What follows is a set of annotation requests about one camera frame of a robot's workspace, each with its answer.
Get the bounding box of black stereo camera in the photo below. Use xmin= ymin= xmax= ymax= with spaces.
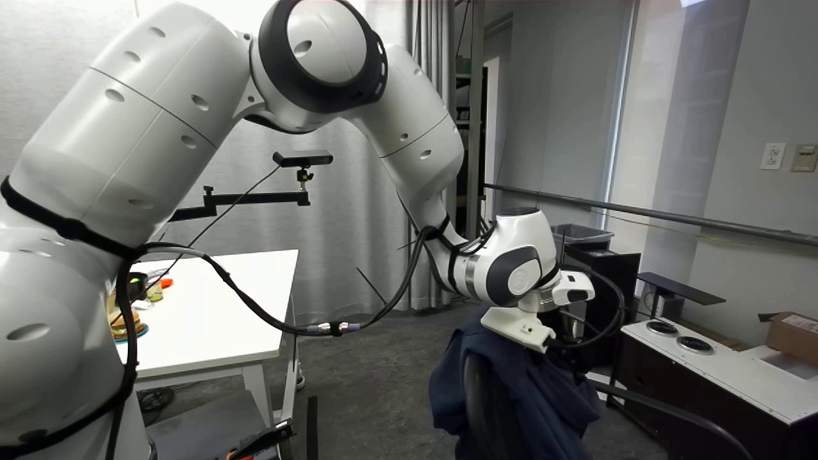
xmin=271 ymin=148 xmax=336 ymax=172

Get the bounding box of black drawer cabinet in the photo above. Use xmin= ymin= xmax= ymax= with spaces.
xmin=560 ymin=242 xmax=643 ymax=371

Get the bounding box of black mesh chair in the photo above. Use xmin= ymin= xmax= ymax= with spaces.
xmin=463 ymin=341 xmax=757 ymax=460

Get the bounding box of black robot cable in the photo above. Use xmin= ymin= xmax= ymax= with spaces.
xmin=0 ymin=177 xmax=445 ymax=457

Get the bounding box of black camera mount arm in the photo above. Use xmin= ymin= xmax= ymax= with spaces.
xmin=169 ymin=166 xmax=315 ymax=224

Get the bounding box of grey toy oven black top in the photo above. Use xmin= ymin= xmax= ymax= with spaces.
xmin=637 ymin=269 xmax=728 ymax=322

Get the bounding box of beige wall plate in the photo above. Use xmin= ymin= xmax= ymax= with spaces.
xmin=790 ymin=140 xmax=818 ymax=177

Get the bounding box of white wrist camera mount plate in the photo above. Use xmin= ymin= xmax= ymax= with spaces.
xmin=478 ymin=305 xmax=560 ymax=356

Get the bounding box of blue hoodie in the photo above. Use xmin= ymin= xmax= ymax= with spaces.
xmin=426 ymin=327 xmax=602 ymax=460

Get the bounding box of brown cardboard box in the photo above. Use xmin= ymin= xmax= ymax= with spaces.
xmin=757 ymin=310 xmax=818 ymax=366

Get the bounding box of yellow toy food pile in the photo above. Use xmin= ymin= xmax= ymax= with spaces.
xmin=101 ymin=283 xmax=151 ymax=343

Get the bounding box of white light switch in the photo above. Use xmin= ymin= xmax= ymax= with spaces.
xmin=759 ymin=140 xmax=786 ymax=173

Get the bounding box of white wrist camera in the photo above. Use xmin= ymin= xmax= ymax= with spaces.
xmin=543 ymin=269 xmax=597 ymax=313

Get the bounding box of grey pleated curtain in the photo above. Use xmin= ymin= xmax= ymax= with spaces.
xmin=160 ymin=0 xmax=481 ymax=327

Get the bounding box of white table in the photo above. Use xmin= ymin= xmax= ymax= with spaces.
xmin=109 ymin=247 xmax=304 ymax=460

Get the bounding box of orange and green toy food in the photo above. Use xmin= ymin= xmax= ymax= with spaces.
xmin=143 ymin=273 xmax=177 ymax=305

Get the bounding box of black tool red tip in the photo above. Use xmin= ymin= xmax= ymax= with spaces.
xmin=225 ymin=420 xmax=297 ymax=460

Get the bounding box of grey bin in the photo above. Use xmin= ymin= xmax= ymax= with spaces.
xmin=549 ymin=223 xmax=615 ymax=254

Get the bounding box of grey wall rail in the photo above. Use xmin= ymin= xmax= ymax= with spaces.
xmin=482 ymin=181 xmax=818 ymax=251

